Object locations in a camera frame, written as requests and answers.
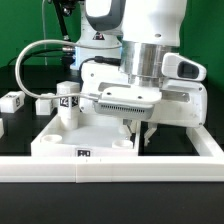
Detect white U-shaped obstacle fence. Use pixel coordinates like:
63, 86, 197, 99
0, 127, 224, 183

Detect black cables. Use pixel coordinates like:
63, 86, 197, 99
7, 47, 75, 66

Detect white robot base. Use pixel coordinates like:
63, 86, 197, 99
69, 13, 124, 72

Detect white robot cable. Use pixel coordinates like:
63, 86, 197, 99
14, 39, 124, 102

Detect white square tabletop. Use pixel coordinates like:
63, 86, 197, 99
31, 113, 141, 157

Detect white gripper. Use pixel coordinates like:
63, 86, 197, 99
79, 62, 207, 146

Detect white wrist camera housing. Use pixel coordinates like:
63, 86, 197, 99
161, 53, 207, 82

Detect black camera stand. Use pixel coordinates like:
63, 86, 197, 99
48, 0, 80, 67

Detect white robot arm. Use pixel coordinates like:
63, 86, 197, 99
80, 0, 207, 138

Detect black camera cable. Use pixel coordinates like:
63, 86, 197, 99
77, 55, 122, 72

